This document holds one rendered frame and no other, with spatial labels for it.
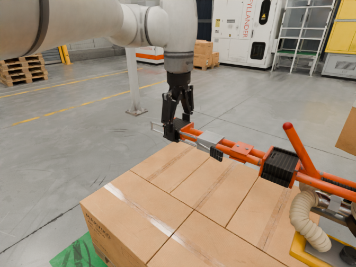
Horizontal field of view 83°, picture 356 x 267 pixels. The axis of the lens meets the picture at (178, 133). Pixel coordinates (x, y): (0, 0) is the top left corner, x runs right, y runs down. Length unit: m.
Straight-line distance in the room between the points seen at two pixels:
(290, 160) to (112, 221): 0.99
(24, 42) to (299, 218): 0.56
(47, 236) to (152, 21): 1.87
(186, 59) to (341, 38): 7.28
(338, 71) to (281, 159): 7.35
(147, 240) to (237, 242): 0.46
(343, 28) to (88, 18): 7.63
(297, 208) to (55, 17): 0.56
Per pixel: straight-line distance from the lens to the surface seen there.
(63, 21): 0.22
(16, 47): 0.20
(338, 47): 7.79
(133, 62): 3.72
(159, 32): 0.60
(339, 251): 0.63
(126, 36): 0.61
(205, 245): 1.17
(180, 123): 0.72
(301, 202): 0.59
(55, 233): 2.11
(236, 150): 0.61
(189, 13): 0.60
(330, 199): 0.64
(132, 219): 1.27
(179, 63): 0.60
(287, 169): 0.56
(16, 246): 2.19
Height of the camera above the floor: 1.53
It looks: 29 degrees down
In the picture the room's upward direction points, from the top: straight up
